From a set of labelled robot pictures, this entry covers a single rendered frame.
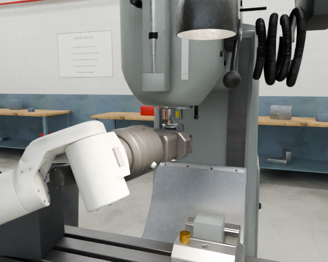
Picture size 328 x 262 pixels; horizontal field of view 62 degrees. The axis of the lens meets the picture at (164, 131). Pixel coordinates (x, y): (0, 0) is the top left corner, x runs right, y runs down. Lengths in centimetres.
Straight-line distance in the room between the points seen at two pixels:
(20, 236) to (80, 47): 511
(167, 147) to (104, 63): 500
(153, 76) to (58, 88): 560
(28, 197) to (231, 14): 33
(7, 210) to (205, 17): 34
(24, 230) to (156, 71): 53
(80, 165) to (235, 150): 66
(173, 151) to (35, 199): 25
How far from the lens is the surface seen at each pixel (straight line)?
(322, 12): 80
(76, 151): 40
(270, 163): 438
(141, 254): 78
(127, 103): 523
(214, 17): 32
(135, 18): 53
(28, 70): 649
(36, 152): 40
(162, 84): 46
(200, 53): 50
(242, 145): 95
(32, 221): 78
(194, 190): 97
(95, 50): 557
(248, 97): 94
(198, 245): 61
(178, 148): 53
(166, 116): 57
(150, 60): 47
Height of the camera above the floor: 135
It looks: 9 degrees down
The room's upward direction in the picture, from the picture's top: straight up
